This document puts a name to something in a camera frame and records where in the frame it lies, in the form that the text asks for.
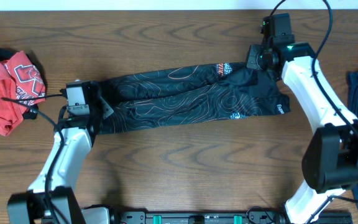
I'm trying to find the black orange-patterned jersey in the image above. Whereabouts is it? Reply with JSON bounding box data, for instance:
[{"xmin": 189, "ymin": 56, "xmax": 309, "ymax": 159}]
[{"xmin": 99, "ymin": 62, "xmax": 290, "ymax": 134}]

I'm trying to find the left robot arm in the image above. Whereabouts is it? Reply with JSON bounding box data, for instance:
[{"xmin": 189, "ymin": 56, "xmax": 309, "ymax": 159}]
[{"xmin": 7, "ymin": 80, "xmax": 113, "ymax": 223}]

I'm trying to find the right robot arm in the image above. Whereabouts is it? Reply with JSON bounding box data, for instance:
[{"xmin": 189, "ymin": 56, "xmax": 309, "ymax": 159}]
[{"xmin": 246, "ymin": 35, "xmax": 358, "ymax": 223}]

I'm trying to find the red printed t-shirt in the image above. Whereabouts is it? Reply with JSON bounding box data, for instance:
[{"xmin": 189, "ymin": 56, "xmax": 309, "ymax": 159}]
[{"xmin": 0, "ymin": 49, "xmax": 46, "ymax": 136}]

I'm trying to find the black garment under red shirt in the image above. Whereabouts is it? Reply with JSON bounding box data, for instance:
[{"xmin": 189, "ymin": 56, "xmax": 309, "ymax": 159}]
[{"xmin": 0, "ymin": 48, "xmax": 44, "ymax": 119}]

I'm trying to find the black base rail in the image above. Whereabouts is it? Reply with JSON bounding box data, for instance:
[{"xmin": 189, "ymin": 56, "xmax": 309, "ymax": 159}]
[{"xmin": 81, "ymin": 204, "xmax": 353, "ymax": 224}]

